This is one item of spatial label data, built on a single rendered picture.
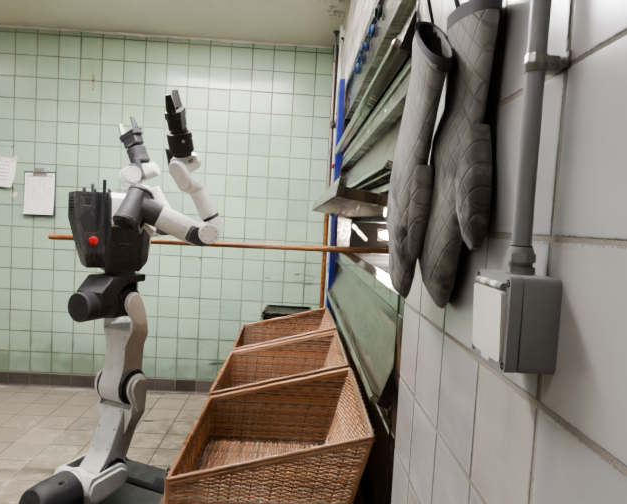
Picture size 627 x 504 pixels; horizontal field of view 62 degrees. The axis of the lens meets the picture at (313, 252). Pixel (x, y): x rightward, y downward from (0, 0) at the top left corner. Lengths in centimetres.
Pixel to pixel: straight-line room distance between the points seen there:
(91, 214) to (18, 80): 245
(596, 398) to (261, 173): 352
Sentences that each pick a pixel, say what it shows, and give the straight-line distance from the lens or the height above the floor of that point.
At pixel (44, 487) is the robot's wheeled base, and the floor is 35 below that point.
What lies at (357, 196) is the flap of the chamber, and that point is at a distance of 114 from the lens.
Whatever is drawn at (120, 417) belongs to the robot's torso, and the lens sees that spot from 232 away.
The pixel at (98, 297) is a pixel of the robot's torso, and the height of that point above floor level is 100.
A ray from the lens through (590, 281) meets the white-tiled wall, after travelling 46.
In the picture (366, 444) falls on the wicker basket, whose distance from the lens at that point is 125.
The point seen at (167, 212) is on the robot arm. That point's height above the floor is 133.
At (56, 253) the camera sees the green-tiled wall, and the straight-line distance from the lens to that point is 422.
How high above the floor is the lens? 133
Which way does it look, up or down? 3 degrees down
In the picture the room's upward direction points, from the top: 3 degrees clockwise
